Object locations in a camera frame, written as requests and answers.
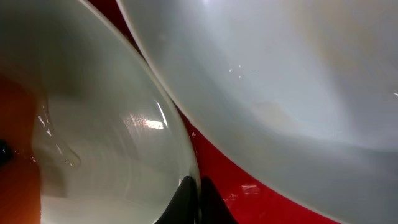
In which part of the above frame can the red plastic tray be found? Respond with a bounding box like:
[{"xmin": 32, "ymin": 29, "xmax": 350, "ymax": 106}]
[{"xmin": 88, "ymin": 0, "xmax": 341, "ymax": 224}]

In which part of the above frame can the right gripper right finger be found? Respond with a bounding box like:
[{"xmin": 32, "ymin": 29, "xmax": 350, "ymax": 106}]
[{"xmin": 201, "ymin": 177, "xmax": 238, "ymax": 224}]

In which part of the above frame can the light blue plate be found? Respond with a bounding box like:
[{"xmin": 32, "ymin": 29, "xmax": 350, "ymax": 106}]
[
  {"xmin": 1, "ymin": 0, "xmax": 199, "ymax": 223},
  {"xmin": 118, "ymin": 0, "xmax": 397, "ymax": 223}
]

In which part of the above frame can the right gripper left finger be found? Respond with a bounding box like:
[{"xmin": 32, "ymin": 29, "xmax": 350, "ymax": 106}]
[{"xmin": 155, "ymin": 176, "xmax": 198, "ymax": 224}]

